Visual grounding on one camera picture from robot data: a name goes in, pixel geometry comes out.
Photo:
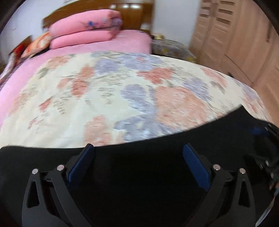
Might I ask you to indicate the black pants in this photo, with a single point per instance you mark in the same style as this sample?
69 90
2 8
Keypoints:
144 183

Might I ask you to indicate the folded pink quilt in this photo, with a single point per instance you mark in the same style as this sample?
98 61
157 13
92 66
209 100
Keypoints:
86 27

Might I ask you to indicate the wooden headboard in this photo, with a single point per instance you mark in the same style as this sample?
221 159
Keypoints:
136 14

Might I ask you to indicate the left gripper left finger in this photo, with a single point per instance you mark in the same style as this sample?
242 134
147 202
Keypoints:
47 199

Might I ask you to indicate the striped floral quilt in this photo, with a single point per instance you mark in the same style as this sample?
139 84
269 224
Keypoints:
8 68

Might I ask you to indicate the floral covered nightstand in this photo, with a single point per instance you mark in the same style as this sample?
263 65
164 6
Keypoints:
172 49

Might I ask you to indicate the wooden wardrobe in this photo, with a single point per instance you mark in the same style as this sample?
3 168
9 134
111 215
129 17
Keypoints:
238 39

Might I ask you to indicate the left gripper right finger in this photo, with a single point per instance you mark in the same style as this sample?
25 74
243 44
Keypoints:
229 199

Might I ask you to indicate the orange floral pillow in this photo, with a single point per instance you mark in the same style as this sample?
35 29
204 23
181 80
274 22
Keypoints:
39 44

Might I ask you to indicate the floral cream blanket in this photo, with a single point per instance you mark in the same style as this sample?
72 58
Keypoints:
106 98

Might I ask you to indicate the red pillow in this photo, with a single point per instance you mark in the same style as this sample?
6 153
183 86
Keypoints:
18 50

